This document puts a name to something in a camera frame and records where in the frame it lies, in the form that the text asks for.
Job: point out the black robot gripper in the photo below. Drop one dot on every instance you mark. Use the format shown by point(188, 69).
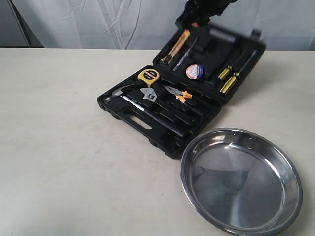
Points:
point(199, 12)

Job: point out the black plastic tool case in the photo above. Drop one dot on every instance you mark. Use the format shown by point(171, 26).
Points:
point(213, 50)

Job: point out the adjustable wrench black handle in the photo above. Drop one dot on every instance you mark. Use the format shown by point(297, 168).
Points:
point(150, 94)

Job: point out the yellow utility knife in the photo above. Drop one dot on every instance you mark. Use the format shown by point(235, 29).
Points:
point(177, 47)

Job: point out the small metal test pen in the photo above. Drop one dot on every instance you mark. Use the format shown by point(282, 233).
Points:
point(185, 55)

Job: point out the black electrical tape roll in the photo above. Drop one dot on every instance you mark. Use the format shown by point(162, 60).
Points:
point(194, 71)

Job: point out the yellow black screwdriver upper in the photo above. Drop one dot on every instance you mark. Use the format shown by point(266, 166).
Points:
point(231, 64)

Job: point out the yellow black screwdriver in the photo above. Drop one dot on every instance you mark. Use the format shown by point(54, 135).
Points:
point(231, 64)
point(231, 79)

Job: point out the yellow tape measure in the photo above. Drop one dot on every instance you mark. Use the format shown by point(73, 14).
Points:
point(149, 76)

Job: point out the yellow black screwdriver lower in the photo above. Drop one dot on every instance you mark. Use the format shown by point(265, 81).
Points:
point(231, 79)

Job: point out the white backdrop curtain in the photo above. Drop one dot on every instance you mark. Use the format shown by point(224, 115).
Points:
point(149, 24)

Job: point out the round stainless steel tray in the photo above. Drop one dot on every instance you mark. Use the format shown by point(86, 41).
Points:
point(241, 183)

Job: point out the pliers with orange handles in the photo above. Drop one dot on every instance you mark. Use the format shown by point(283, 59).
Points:
point(184, 97)

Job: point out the claw hammer black handle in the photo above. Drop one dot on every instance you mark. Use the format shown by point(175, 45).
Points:
point(119, 93)

